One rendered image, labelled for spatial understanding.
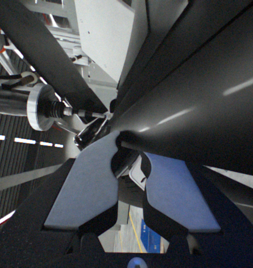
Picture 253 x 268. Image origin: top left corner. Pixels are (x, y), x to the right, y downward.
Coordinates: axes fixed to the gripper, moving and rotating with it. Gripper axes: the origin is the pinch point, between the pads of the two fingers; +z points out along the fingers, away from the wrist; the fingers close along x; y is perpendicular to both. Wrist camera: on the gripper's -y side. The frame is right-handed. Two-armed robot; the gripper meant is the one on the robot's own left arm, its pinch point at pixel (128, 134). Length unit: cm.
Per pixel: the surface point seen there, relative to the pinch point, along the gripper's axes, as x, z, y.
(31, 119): -12.6, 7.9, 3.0
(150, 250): 55, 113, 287
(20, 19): -19.3, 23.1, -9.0
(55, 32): -40, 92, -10
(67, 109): -8.8, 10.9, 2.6
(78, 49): -22, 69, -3
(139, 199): 6.0, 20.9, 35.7
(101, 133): -4.0, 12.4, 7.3
